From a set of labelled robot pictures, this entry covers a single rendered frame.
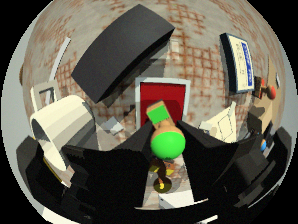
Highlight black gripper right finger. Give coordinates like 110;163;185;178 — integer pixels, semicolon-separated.
177;120;263;202

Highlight cream ceramic mug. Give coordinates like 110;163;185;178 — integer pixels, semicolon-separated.
31;79;94;171

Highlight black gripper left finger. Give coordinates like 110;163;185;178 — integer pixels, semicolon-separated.
61;121;152;208

